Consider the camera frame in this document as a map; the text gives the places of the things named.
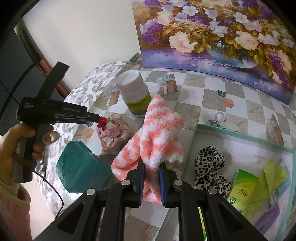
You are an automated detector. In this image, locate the purple wet wipes pack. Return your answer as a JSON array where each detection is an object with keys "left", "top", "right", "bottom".
[{"left": 255, "top": 202, "right": 280, "bottom": 235}]

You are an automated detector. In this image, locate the small green tissue pack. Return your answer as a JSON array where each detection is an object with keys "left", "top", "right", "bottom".
[{"left": 227, "top": 169, "right": 258, "bottom": 212}]

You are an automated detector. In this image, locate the red hair tie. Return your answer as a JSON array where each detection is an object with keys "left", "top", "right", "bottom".
[{"left": 97, "top": 116, "right": 108, "bottom": 129}]

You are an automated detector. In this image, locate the lime green microfiber cloth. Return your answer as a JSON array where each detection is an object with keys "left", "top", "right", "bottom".
[{"left": 242, "top": 159, "right": 287, "bottom": 221}]

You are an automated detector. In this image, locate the leopard print scrunchie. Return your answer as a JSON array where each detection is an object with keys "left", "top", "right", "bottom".
[{"left": 194, "top": 146, "right": 231, "bottom": 198}]

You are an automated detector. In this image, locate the pink floral scrunchie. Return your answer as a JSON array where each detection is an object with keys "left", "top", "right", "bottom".
[{"left": 97, "top": 113, "right": 132, "bottom": 154}]

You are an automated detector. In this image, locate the pink white fuzzy sock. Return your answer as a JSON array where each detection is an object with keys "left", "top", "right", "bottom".
[{"left": 111, "top": 95, "right": 184, "bottom": 205}]

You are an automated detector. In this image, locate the light blue face mask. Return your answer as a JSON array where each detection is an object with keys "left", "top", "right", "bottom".
[{"left": 268, "top": 159, "right": 291, "bottom": 216}]

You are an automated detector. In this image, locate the person left hand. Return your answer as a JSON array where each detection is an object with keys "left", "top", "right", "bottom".
[{"left": 0, "top": 122, "right": 55, "bottom": 186}]

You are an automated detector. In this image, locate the teal plastic toy box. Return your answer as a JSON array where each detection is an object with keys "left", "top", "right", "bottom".
[{"left": 56, "top": 141, "right": 112, "bottom": 193}]

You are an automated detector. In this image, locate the teal shallow cardboard tray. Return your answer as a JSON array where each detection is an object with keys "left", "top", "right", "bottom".
[{"left": 154, "top": 123, "right": 296, "bottom": 241}]

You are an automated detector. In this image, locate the white green pill bottle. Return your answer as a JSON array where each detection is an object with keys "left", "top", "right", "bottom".
[{"left": 116, "top": 70, "right": 152, "bottom": 115}]

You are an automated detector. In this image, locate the checkered picture tablecloth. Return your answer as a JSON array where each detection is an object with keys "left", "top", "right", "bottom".
[{"left": 45, "top": 54, "right": 295, "bottom": 240}]

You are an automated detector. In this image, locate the floral painting canvas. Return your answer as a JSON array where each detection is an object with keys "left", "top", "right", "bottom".
[{"left": 131, "top": 1, "right": 295, "bottom": 104}]

